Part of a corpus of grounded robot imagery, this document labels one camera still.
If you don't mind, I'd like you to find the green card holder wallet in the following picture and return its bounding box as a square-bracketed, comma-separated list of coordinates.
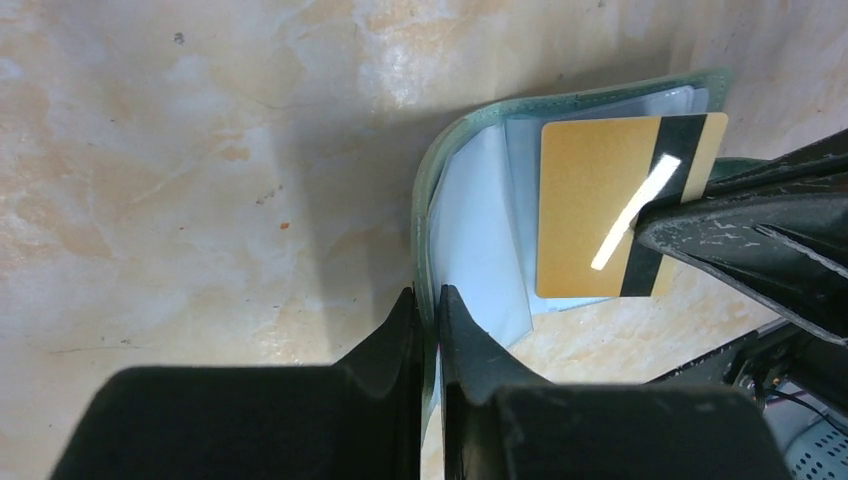
[411, 68, 733, 420]

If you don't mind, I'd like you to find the white perforated cable tray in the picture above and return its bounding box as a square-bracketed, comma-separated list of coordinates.
[764, 396, 847, 480]

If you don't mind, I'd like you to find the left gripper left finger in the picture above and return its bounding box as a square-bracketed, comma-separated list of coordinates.
[52, 289, 423, 479]

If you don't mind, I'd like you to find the gold credit card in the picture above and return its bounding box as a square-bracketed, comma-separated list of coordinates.
[535, 112, 728, 299]

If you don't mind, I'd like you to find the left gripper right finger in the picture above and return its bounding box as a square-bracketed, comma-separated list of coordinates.
[438, 285, 790, 479]

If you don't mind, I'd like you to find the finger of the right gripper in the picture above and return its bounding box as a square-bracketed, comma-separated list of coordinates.
[635, 131, 847, 346]

